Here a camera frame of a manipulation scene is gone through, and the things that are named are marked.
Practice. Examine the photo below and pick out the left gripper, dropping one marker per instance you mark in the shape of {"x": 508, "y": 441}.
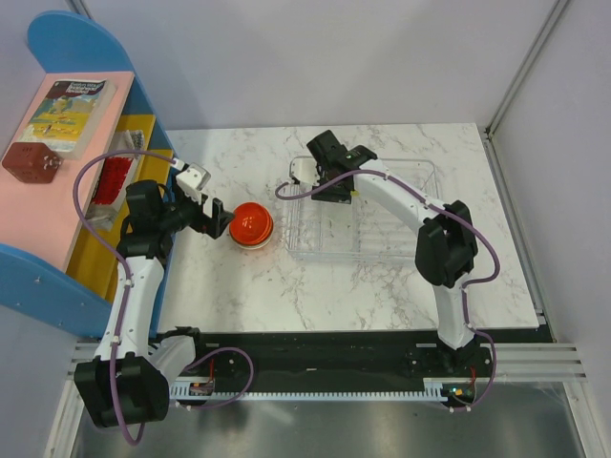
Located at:
{"x": 213, "y": 225}

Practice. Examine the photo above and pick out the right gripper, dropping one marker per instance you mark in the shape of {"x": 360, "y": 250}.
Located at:
{"x": 338, "y": 196}

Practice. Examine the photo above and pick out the orange bowl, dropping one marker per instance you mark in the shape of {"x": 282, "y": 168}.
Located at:
{"x": 252, "y": 222}

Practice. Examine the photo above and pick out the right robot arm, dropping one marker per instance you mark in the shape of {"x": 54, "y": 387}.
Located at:
{"x": 444, "y": 248}

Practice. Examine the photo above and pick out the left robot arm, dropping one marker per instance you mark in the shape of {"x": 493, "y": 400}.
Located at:
{"x": 126, "y": 383}

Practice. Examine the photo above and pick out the white bottom bowl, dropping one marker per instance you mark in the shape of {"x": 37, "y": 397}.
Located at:
{"x": 253, "y": 246}

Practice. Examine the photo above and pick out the red white book on shelf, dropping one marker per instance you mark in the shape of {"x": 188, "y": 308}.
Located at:
{"x": 114, "y": 172}

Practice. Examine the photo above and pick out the grey patterned cloth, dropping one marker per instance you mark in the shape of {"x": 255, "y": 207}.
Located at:
{"x": 129, "y": 140}

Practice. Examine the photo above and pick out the paperback book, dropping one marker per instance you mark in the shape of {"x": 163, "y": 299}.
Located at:
{"x": 69, "y": 115}

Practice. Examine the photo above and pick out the dark red box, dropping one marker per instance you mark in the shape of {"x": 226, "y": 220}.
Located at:
{"x": 31, "y": 162}

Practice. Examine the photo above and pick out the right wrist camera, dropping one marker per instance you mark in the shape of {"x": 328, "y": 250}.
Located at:
{"x": 303, "y": 170}

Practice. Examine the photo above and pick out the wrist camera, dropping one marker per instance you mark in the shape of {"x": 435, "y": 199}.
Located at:
{"x": 303, "y": 170}
{"x": 192, "y": 177}

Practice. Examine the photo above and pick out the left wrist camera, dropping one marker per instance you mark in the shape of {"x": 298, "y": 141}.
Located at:
{"x": 192, "y": 177}

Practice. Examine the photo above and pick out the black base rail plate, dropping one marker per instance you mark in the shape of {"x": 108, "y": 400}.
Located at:
{"x": 336, "y": 362}

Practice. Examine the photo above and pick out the white cable duct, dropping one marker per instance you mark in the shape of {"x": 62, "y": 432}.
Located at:
{"x": 191, "y": 390}

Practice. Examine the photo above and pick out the aluminium frame post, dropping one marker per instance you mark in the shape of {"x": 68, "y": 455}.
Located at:
{"x": 527, "y": 65}

